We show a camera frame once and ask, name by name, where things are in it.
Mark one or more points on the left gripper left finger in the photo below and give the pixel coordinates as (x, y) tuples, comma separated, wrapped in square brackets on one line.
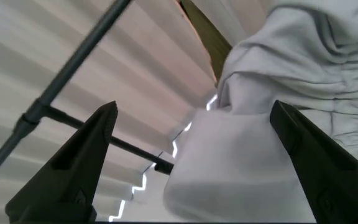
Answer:
[(67, 183)]

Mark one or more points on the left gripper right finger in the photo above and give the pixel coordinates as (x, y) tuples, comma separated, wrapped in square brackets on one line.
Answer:
[(334, 186)]

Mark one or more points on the pale grey shorts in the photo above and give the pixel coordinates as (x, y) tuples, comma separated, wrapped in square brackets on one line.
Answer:
[(259, 155)]

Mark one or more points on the green printed shirt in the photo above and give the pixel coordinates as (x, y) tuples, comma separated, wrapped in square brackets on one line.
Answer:
[(211, 40)]

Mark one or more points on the black clothes rack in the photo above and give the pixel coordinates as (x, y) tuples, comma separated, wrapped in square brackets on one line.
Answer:
[(73, 62)]

